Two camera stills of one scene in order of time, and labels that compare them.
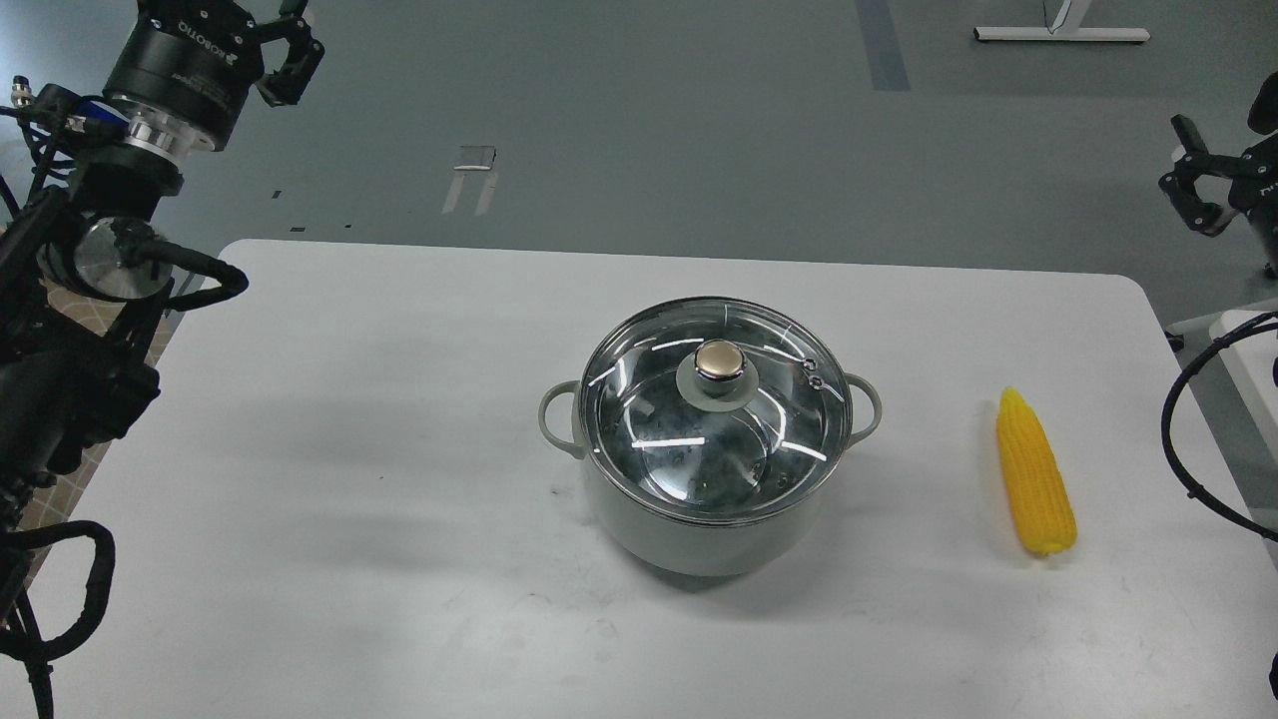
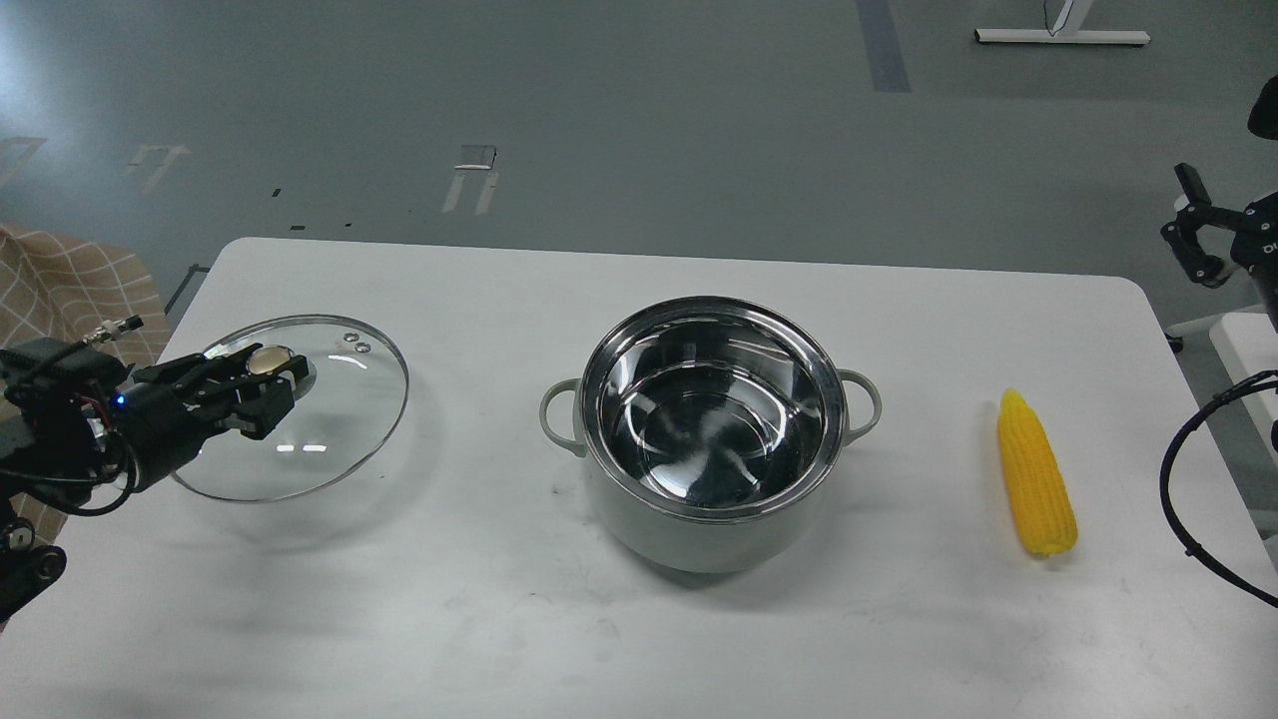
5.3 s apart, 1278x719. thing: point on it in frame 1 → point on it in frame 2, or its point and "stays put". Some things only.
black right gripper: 1259,168 → 1255,245
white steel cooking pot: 711,431 stays put
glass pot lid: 714,410 → 339,425
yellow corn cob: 1036,477 stays put
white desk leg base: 1065,29 stays put
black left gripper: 192,63 → 158,429
